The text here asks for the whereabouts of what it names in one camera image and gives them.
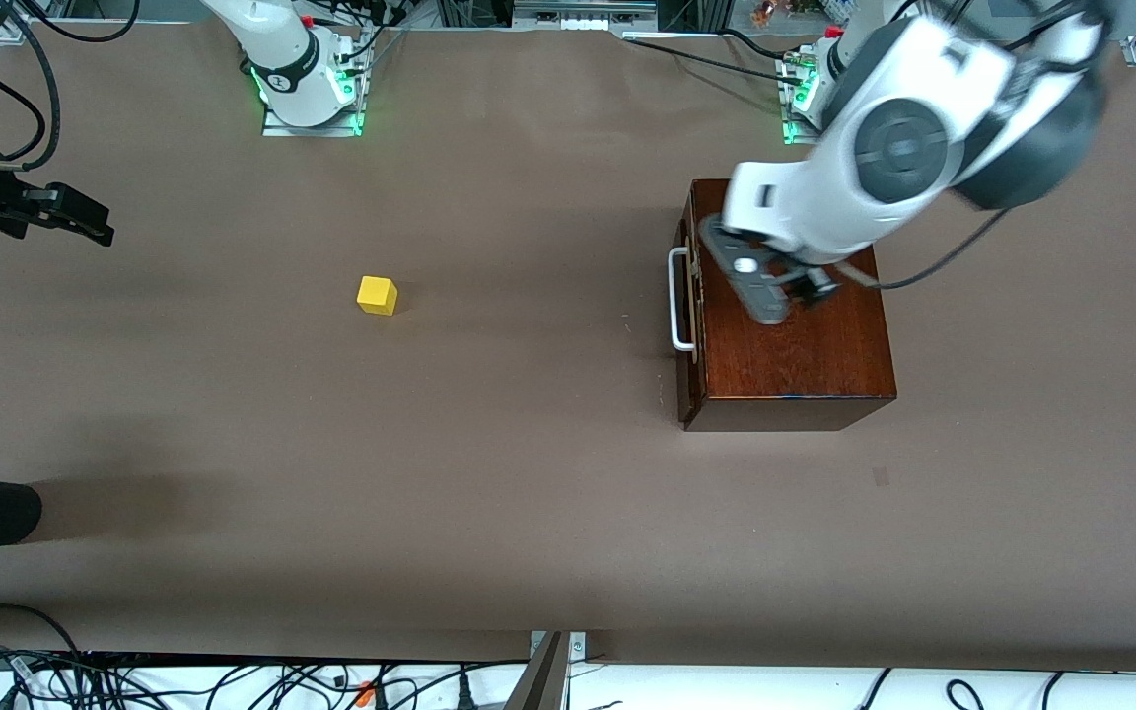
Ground wooden drawer with white handle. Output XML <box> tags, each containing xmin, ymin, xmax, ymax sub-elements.
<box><xmin>669</xmin><ymin>192</ymin><xmax>705</xmax><ymax>425</ymax></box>

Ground yellow cube block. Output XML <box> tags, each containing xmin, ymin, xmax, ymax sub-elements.
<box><xmin>357</xmin><ymin>276</ymin><xmax>399</xmax><ymax>317</ymax></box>

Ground dark wooden drawer cabinet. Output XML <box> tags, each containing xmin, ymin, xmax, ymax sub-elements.
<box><xmin>683</xmin><ymin>178</ymin><xmax>898</xmax><ymax>433</ymax></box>

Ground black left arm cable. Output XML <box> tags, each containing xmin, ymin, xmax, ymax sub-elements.
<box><xmin>834</xmin><ymin>207</ymin><xmax>1013</xmax><ymax>292</ymax></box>

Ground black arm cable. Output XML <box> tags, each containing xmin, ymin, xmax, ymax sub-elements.
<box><xmin>0</xmin><ymin>0</ymin><xmax>142</xmax><ymax>174</ymax></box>
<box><xmin>834</xmin><ymin>207</ymin><xmax>1013</xmax><ymax>292</ymax></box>

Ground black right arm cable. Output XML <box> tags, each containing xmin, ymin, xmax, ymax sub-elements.
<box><xmin>0</xmin><ymin>0</ymin><xmax>142</xmax><ymax>174</ymax></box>

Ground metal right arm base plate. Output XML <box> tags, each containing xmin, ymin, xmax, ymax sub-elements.
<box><xmin>262</xmin><ymin>99</ymin><xmax>365</xmax><ymax>138</ymax></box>

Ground short black table cable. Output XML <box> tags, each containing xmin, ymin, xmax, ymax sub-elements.
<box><xmin>716</xmin><ymin>28</ymin><xmax>796</xmax><ymax>65</ymax></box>

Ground long black table cable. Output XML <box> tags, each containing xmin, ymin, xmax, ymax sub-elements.
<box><xmin>622</xmin><ymin>35</ymin><xmax>811</xmax><ymax>88</ymax></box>

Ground black base cable cluster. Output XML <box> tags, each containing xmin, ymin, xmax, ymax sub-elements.
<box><xmin>317</xmin><ymin>0</ymin><xmax>409</xmax><ymax>75</ymax></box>

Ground grey metal rail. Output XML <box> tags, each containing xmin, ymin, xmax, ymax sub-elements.
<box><xmin>514</xmin><ymin>0</ymin><xmax>658</xmax><ymax>33</ymax></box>

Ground black looped floor cable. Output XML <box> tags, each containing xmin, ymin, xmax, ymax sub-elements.
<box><xmin>0</xmin><ymin>602</ymin><xmax>86</xmax><ymax>660</ymax></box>

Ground aluminium profile post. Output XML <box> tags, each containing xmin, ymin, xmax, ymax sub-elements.
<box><xmin>507</xmin><ymin>631</ymin><xmax>589</xmax><ymax>710</ymax></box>

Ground tangled black floor cables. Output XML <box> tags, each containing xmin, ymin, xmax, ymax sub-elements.
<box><xmin>0</xmin><ymin>641</ymin><xmax>530</xmax><ymax>710</ymax></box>

